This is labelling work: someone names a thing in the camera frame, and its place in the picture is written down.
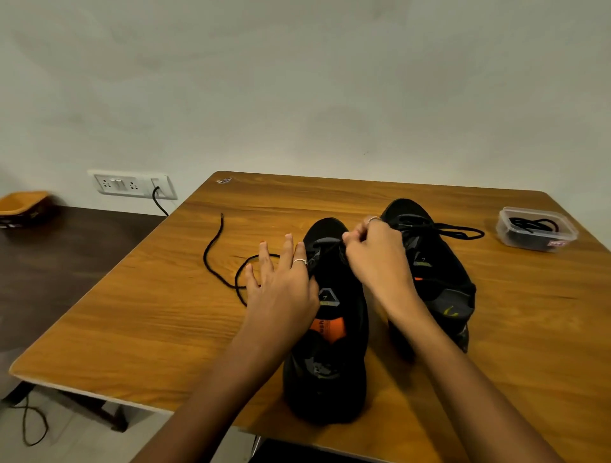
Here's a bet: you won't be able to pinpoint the thin black floor cable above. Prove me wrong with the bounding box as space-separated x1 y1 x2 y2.
9 395 50 447

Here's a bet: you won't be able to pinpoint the black table leg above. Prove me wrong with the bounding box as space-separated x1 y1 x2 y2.
0 382 130 433

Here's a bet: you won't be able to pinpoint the black shoe with orange insole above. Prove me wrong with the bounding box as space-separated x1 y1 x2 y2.
283 218 369 425

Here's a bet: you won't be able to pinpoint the person's right forearm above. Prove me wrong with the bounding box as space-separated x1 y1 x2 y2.
384 301 566 463

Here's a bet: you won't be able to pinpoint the long black shoelace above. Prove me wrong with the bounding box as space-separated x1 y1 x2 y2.
203 213 344 307

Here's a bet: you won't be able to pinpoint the orange and black bowl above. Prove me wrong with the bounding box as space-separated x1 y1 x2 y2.
0 191 54 229

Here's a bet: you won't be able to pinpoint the clear plastic container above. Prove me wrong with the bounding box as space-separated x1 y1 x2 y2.
495 206 579 253

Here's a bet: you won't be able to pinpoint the white wall socket panel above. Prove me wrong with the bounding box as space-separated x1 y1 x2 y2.
88 170 179 201

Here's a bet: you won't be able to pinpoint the black power cable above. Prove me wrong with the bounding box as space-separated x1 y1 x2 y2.
151 186 170 217

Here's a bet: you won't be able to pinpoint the black shoelaces bundle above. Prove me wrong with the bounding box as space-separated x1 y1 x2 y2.
509 217 559 234

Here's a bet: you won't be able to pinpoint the person's left hand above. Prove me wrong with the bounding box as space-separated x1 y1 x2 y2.
241 234 320 349

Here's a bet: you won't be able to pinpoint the person's left forearm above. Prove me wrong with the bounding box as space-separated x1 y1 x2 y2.
131 327 311 463

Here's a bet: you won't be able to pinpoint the black shoelace threaded in shoe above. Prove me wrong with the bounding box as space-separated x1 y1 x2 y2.
396 217 486 241

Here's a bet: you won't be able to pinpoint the dark brown side table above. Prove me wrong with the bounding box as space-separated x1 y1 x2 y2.
0 206 166 355

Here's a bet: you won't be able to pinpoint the person's right hand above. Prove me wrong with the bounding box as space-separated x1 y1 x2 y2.
342 216 424 321

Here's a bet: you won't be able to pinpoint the black shoe with grey patches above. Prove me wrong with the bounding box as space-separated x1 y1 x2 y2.
380 198 477 355

